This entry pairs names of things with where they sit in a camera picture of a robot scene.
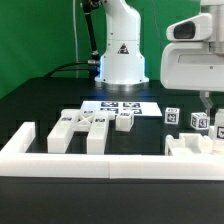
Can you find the white chair back frame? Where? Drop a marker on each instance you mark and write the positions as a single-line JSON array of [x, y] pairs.
[[95, 124]]

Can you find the white tagged block part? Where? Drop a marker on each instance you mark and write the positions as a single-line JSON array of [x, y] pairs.
[[124, 121]]

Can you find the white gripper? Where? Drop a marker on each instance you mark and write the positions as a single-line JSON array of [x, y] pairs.
[[191, 66]]

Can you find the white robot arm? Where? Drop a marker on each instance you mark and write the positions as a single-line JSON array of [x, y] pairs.
[[122, 66]]

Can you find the white chair seat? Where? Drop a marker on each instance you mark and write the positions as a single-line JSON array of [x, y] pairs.
[[188, 144]]

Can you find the white U-shaped fence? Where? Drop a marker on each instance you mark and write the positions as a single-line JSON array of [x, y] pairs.
[[15, 160]]

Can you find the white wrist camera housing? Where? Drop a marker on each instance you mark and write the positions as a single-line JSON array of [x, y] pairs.
[[196, 28]]

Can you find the white sheet with tags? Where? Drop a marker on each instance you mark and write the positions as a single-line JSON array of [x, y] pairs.
[[150, 109]]

